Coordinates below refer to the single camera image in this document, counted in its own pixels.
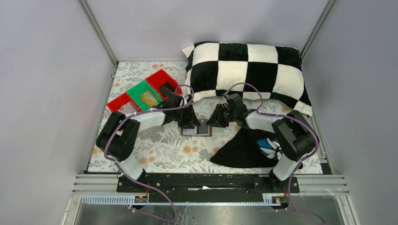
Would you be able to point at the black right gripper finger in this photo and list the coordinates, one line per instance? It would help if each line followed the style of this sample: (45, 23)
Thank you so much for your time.
(214, 119)
(223, 118)

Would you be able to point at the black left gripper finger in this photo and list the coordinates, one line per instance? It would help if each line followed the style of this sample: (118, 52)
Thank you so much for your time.
(181, 118)
(192, 120)

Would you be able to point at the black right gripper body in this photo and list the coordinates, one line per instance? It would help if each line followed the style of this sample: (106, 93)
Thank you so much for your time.
(233, 115)

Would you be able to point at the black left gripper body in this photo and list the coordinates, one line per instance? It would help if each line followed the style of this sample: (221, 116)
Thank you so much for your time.
(176, 117)

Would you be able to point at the brown leather card holder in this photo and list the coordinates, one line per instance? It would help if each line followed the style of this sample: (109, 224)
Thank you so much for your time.
(203, 130)

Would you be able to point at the green plastic bin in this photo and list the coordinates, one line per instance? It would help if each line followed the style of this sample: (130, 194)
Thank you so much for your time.
(137, 90)

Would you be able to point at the black shirt blue white print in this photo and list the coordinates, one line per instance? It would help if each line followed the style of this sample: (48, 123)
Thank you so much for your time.
(250, 148)

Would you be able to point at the red bin with cards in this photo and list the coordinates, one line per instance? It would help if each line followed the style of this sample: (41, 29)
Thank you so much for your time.
(120, 101)

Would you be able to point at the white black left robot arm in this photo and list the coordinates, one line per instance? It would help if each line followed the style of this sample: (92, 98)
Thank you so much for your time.
(118, 136)

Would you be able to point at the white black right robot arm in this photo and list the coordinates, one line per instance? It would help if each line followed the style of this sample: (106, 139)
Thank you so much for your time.
(295, 138)

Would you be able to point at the black object in red bin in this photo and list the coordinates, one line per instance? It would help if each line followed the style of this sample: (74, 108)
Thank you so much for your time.
(166, 90)

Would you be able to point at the floral patterned table mat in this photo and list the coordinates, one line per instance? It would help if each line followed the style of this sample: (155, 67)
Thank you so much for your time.
(163, 149)

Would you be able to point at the yellow object in green bin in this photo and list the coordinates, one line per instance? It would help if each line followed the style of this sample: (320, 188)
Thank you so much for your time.
(149, 99)

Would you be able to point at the black white checkered pillow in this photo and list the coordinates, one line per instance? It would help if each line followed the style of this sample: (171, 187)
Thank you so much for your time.
(252, 71)

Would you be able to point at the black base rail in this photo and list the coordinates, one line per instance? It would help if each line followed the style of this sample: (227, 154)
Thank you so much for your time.
(208, 188)

